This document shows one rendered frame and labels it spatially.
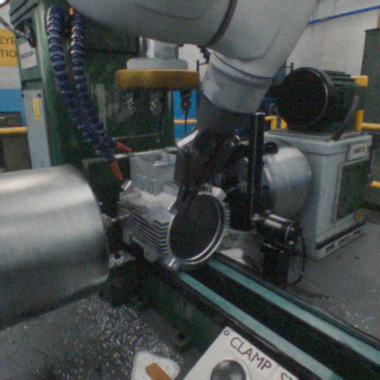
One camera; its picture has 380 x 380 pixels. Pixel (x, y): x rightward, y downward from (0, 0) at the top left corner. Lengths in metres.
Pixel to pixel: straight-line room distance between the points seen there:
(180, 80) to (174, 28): 0.31
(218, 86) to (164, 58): 0.26
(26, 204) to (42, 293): 0.13
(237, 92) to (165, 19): 0.14
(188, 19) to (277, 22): 0.10
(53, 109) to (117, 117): 0.17
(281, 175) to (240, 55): 0.47
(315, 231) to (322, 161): 0.21
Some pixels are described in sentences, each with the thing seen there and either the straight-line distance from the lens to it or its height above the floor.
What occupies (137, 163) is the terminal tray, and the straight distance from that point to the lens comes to 0.74.
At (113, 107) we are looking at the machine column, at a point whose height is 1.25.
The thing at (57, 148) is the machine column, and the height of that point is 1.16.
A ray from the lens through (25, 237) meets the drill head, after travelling 0.51.
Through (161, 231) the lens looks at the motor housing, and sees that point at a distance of 0.63.
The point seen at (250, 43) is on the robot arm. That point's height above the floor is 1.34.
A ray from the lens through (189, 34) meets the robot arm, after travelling 0.37.
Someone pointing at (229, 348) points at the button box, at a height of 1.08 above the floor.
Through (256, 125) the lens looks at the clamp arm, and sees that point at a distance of 0.69.
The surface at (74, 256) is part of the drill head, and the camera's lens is 0.53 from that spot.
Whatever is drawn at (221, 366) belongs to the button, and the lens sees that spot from 0.30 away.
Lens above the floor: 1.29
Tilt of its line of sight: 16 degrees down
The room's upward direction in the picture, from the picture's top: straight up
